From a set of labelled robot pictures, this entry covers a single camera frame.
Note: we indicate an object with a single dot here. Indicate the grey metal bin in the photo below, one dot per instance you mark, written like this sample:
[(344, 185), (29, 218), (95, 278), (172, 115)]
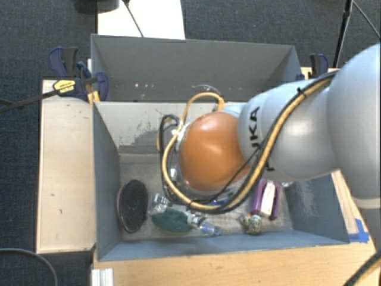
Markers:
[(190, 67)]

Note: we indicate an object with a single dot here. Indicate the clear glass jar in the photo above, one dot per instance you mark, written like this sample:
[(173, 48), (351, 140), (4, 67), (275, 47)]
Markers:
[(159, 203)]

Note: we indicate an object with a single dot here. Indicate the dark green sponge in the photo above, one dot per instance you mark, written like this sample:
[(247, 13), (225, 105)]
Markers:
[(172, 220)]

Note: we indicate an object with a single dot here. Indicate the purple and white box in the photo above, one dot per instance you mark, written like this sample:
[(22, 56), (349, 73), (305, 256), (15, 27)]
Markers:
[(266, 200)]

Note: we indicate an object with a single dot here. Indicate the speckled green toy animal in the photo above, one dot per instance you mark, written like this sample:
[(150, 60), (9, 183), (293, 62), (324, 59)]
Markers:
[(253, 223)]

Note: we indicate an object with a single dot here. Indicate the pale wood board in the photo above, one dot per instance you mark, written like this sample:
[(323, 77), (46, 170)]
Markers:
[(65, 171)]

